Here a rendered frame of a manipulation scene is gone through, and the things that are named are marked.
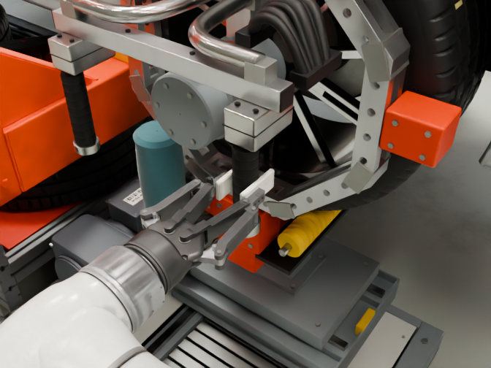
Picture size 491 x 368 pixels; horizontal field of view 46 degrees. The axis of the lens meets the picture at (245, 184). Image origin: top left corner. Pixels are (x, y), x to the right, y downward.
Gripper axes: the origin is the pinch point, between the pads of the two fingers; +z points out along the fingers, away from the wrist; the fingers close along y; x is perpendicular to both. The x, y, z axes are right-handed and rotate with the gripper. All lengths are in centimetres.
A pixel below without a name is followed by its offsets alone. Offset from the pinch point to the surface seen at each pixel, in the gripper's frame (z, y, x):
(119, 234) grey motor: 11, -44, -43
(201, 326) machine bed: 21, -30, -77
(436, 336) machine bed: 54, 22, -75
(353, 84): 46.2, -7.1, -7.5
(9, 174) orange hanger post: -2, -59, -24
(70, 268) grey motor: -1, -48, -46
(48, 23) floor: 134, -237, -83
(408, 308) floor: 65, 11, -83
